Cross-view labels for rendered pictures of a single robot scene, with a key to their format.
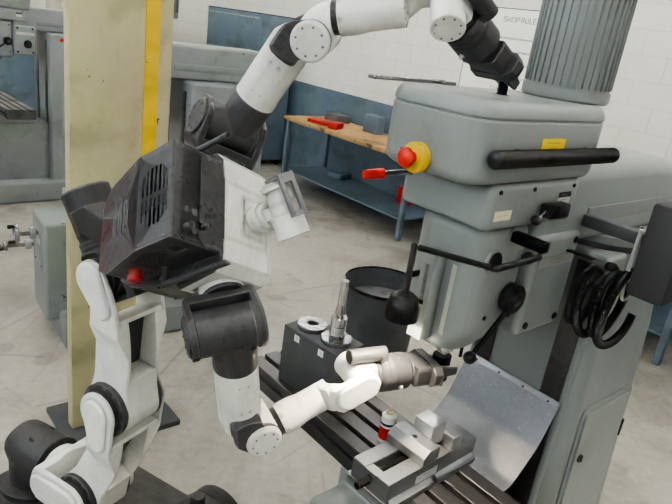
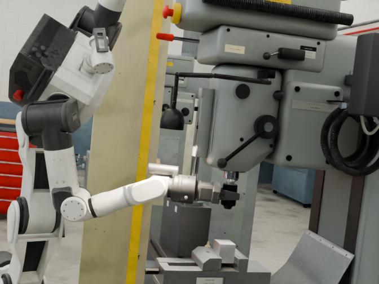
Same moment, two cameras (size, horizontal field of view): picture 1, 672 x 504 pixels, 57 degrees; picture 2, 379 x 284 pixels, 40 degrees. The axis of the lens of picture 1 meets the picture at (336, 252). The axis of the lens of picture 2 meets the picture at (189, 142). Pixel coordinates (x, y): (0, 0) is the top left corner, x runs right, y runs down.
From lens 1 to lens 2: 1.07 m
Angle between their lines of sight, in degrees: 32
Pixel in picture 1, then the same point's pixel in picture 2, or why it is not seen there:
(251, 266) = (76, 87)
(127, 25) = (138, 39)
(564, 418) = (361, 272)
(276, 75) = not seen: outside the picture
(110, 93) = (123, 81)
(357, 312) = not seen: hidden behind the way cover
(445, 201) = (207, 49)
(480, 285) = (232, 109)
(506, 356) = (326, 225)
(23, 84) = not seen: hidden behind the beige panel
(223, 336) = (40, 115)
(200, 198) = (50, 43)
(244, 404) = (58, 174)
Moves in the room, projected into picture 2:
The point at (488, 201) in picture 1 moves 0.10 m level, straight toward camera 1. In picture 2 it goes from (219, 35) to (195, 29)
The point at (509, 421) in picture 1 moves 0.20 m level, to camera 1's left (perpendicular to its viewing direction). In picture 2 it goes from (318, 276) to (260, 262)
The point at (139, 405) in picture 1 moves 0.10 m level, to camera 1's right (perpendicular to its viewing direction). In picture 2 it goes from (38, 213) to (58, 219)
